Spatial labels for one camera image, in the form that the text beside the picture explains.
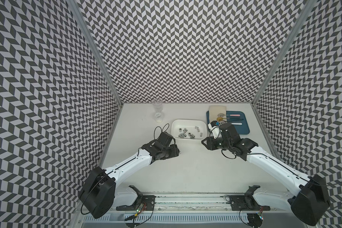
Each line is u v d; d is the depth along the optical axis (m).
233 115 1.08
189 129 1.02
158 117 1.03
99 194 0.40
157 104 1.15
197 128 1.04
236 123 1.06
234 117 1.09
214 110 1.12
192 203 0.75
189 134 0.98
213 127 0.71
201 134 0.99
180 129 1.02
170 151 0.74
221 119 1.08
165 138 0.64
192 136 0.96
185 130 1.02
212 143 0.68
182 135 0.98
